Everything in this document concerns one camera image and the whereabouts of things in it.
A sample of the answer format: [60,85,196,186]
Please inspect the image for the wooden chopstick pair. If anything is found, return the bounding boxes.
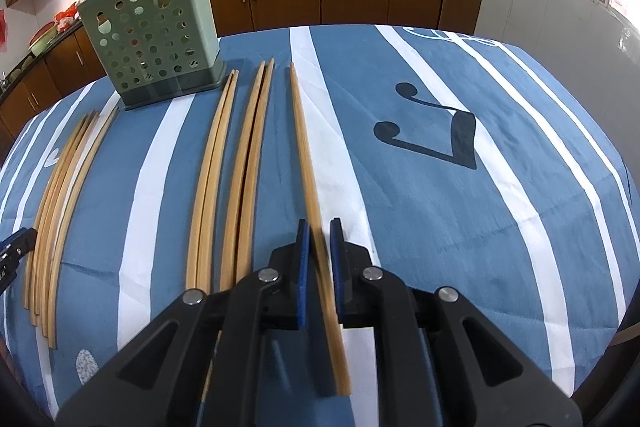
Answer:
[201,69,239,290]
[184,69,236,294]
[218,62,265,291]
[235,58,274,282]

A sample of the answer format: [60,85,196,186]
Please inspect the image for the wooden chopstick left middle pair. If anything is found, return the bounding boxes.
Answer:
[218,62,265,291]

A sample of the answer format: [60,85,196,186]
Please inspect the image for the wooden chopstick right middle pair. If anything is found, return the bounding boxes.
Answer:
[235,58,274,282]

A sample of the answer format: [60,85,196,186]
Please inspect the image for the wooden chopstick far-left group right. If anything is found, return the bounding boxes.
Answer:
[46,104,118,349]

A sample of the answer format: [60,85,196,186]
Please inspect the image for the wooden chopstick far-left group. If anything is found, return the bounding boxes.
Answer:
[46,104,118,349]
[23,115,91,310]
[29,110,96,329]
[38,113,105,338]

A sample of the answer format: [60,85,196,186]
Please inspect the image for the wooden chopstick far-left group middle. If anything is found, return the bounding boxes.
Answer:
[38,113,105,338]

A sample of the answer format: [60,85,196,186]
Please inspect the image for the wooden chopstick far-left group outer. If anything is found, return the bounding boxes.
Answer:
[23,115,91,310]

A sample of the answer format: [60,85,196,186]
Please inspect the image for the wooden chopstick far-left group inner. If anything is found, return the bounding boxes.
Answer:
[29,110,96,329]

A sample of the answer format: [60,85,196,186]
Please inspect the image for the blue white striped tablecloth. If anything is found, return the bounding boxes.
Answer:
[1,26,639,414]

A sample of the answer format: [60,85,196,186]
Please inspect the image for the green perforated utensil holder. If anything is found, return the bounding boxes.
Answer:
[77,0,226,109]

